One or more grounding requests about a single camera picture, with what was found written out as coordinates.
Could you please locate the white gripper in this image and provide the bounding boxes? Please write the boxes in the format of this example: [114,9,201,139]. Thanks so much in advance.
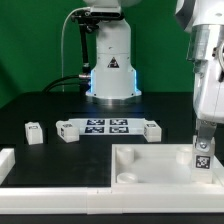
[191,59,224,152]

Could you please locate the black camera on stand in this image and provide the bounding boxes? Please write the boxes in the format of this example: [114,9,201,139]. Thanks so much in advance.
[71,9,124,74]

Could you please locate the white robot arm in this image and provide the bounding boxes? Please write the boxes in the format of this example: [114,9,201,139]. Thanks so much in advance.
[73,0,224,152]

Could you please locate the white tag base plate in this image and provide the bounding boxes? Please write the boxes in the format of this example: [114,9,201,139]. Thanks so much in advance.
[70,118,145,135]

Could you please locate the white square table top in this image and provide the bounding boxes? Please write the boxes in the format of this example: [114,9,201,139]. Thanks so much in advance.
[111,144,224,186]

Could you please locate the white U-shaped obstacle fence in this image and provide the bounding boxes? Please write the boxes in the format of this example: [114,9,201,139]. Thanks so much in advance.
[0,148,224,214]

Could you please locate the black cables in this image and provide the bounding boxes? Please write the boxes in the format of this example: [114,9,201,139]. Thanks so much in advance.
[42,74,92,93]

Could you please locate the white cable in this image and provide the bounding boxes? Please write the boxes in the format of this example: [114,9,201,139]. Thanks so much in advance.
[60,7,88,93]

